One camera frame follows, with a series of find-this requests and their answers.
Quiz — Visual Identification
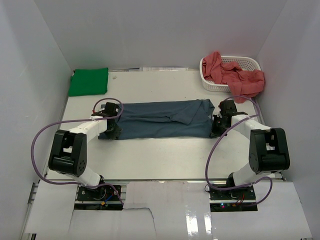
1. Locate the blue t shirt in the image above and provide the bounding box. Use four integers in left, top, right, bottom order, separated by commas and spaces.
117, 99, 215, 140

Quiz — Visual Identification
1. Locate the white perforated plastic basket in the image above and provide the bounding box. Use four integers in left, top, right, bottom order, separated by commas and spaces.
199, 56, 261, 93

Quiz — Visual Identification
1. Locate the folded green t shirt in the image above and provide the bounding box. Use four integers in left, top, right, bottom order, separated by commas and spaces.
68, 67, 109, 97

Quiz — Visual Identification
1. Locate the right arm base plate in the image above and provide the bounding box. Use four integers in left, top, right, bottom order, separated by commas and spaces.
204, 184, 258, 213

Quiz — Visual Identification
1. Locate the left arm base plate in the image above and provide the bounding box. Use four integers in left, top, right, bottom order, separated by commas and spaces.
74, 185, 123, 211

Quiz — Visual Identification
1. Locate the red t shirt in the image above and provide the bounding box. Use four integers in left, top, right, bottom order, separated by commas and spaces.
201, 51, 265, 104

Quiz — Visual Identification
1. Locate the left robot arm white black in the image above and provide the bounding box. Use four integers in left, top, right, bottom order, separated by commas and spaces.
48, 102, 123, 200

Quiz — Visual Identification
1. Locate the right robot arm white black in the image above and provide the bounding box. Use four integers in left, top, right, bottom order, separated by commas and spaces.
205, 98, 291, 200

